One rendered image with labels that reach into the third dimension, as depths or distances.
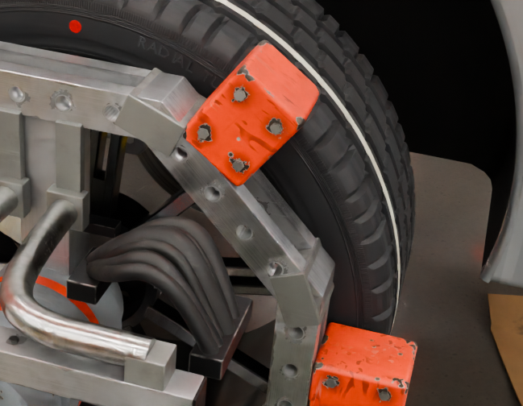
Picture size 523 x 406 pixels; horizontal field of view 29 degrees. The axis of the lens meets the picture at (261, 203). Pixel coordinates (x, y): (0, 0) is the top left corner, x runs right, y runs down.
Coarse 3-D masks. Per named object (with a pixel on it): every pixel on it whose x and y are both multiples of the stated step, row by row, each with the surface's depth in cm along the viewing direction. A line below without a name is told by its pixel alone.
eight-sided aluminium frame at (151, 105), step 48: (0, 48) 91; (0, 96) 89; (48, 96) 87; (96, 96) 86; (144, 96) 85; (192, 96) 89; (192, 192) 88; (240, 192) 88; (240, 240) 89; (288, 240) 90; (288, 288) 90; (288, 336) 93; (288, 384) 96
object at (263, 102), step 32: (256, 64) 83; (288, 64) 87; (224, 96) 83; (256, 96) 82; (288, 96) 83; (192, 128) 85; (224, 128) 84; (256, 128) 84; (288, 128) 83; (224, 160) 86; (256, 160) 85
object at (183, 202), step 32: (96, 160) 102; (96, 192) 104; (0, 224) 109; (128, 224) 106; (0, 256) 113; (128, 288) 114; (256, 288) 104; (128, 320) 111; (160, 320) 110; (256, 352) 126; (224, 384) 124; (256, 384) 110
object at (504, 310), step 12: (492, 300) 257; (504, 300) 258; (516, 300) 258; (492, 312) 254; (504, 312) 255; (516, 312) 255; (492, 324) 251; (504, 324) 252; (516, 324) 252; (492, 336) 248; (504, 336) 248; (516, 336) 248; (504, 348) 244; (516, 348) 244; (504, 360) 240; (516, 360) 240; (516, 372) 236; (516, 384) 232
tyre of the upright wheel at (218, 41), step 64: (0, 0) 94; (64, 0) 92; (128, 0) 91; (192, 0) 93; (256, 0) 100; (128, 64) 93; (192, 64) 92; (320, 64) 100; (320, 128) 93; (384, 128) 106; (320, 192) 94; (384, 256) 99; (384, 320) 100
